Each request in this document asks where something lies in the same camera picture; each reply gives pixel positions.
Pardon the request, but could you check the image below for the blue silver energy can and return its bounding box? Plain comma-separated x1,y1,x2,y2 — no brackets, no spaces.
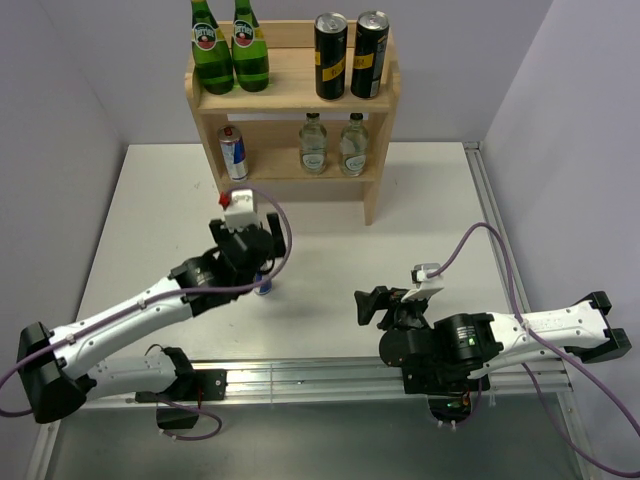
217,125,248,182
253,272,272,296

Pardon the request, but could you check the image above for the clear Chang soda bottle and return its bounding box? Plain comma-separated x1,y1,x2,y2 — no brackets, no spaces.
339,113,369,177
299,113,328,175

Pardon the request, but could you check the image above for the black yellow can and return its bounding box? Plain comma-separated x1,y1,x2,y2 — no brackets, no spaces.
314,12,348,100
351,10,389,99

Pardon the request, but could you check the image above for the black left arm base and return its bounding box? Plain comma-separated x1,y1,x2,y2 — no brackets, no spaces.
134,369,227,432

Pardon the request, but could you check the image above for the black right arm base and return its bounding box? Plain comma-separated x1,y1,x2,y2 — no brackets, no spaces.
401,363,490,424

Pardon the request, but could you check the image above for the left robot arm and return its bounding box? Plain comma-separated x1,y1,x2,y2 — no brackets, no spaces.
17,213,292,424

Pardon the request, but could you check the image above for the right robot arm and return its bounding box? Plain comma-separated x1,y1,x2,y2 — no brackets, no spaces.
354,285,631,390

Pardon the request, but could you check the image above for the wooden shelf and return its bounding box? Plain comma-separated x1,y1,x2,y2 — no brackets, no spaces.
184,20,401,224

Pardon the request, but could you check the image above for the right green Perrier bottle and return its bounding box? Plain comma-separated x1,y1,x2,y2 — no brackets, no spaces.
232,0,269,92

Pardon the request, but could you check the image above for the green perrier bottle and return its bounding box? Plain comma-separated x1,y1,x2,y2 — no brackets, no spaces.
232,0,269,92
191,0,234,95

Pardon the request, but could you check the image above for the left green Perrier bottle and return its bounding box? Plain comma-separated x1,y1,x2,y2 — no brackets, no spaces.
191,0,234,95

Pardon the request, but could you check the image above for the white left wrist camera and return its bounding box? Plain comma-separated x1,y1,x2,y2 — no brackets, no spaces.
219,189,260,231

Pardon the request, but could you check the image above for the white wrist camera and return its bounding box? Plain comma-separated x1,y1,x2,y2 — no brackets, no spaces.
401,263,444,303
219,189,260,231

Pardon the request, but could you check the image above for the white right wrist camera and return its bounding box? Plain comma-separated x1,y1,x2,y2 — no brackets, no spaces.
401,263,444,303

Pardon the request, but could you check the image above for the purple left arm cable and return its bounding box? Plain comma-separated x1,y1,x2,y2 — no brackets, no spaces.
0,185,294,442

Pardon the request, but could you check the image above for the aluminium rail frame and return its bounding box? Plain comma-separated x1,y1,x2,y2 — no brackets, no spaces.
27,142,601,479

